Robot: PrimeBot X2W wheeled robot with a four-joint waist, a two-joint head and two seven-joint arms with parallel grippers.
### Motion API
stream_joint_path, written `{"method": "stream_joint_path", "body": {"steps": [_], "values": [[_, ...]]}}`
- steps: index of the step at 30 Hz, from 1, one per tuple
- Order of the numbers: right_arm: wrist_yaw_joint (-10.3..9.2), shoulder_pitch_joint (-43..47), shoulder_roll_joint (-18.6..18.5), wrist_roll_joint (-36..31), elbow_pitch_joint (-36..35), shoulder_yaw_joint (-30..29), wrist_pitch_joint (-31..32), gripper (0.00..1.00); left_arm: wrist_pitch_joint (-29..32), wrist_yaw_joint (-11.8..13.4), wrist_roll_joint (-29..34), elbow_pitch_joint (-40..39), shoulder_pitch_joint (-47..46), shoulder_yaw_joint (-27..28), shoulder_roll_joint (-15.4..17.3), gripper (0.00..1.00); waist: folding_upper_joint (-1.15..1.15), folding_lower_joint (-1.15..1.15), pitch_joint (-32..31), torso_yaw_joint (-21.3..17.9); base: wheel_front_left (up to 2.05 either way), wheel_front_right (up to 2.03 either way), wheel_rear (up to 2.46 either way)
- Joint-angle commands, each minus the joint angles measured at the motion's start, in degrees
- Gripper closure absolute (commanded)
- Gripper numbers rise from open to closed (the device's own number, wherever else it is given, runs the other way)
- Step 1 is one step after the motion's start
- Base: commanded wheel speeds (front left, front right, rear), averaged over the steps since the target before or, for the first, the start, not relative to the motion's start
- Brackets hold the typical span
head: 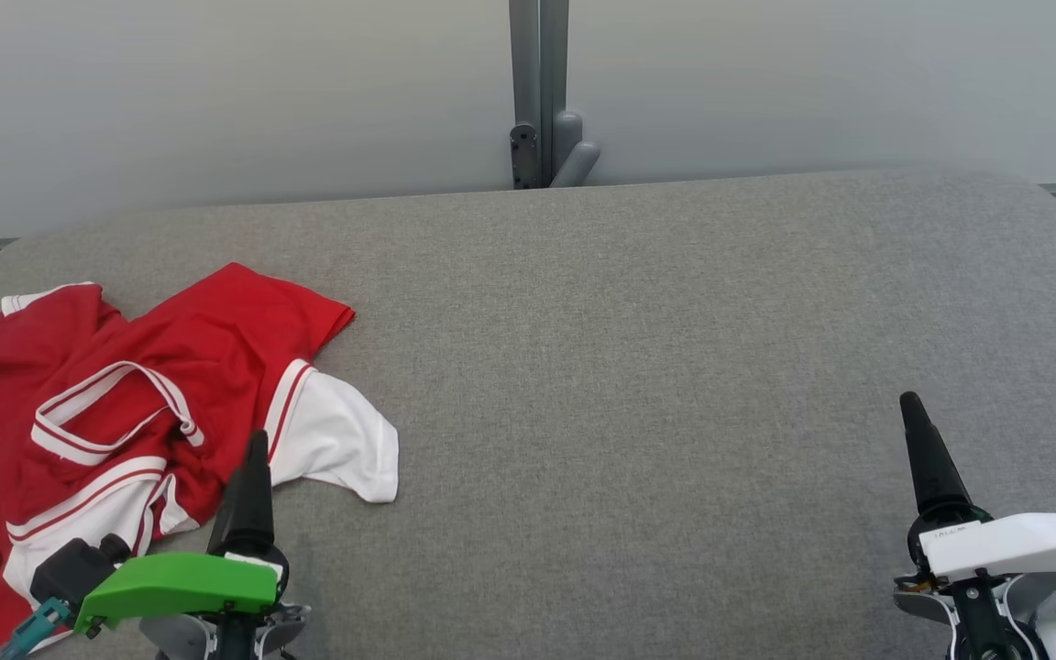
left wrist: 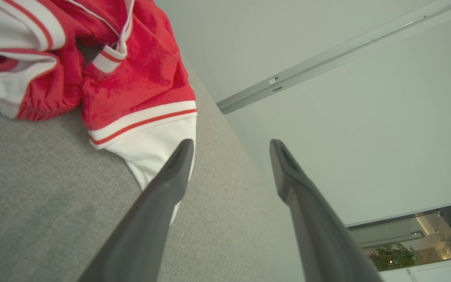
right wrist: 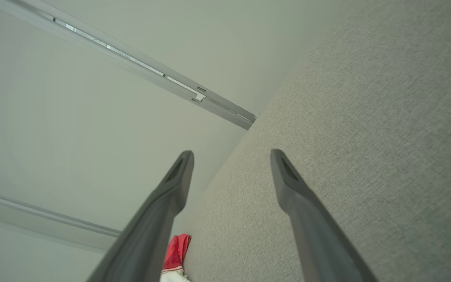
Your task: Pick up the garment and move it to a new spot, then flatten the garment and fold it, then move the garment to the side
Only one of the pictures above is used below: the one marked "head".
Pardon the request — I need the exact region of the teal cable connector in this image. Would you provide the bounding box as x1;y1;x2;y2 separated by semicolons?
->
0;597;76;660

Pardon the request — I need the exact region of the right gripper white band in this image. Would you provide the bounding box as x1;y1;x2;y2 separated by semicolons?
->
899;391;1056;583

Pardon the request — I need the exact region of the red jersey with white sleeves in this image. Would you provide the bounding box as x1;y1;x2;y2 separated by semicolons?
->
0;263;401;606

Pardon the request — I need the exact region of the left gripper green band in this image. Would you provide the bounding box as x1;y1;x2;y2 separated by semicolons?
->
74;430;291;638

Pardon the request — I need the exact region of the grey metal hinge plate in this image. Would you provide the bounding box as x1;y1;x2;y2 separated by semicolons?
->
509;123;541;190

